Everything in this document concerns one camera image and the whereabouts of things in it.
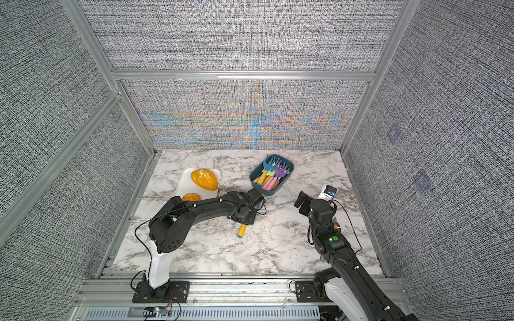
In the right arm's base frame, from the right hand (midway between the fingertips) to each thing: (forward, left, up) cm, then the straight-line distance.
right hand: (310, 191), depth 79 cm
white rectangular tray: (+17, +59, -19) cm, 64 cm away
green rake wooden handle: (+20, +15, -15) cm, 29 cm away
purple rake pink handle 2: (+15, +16, -15) cm, 26 cm away
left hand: (-4, +23, -19) cm, 30 cm away
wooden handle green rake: (+18, +17, -15) cm, 29 cm away
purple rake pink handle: (+23, +9, -16) cm, 29 cm away
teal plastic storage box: (+20, +22, -15) cm, 33 cm away
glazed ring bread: (+8, +54, -18) cm, 57 cm away
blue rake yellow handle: (+25, +15, -15) cm, 33 cm away
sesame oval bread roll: (+16, +47, -14) cm, 52 cm away
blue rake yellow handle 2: (-9, +28, -18) cm, 34 cm away
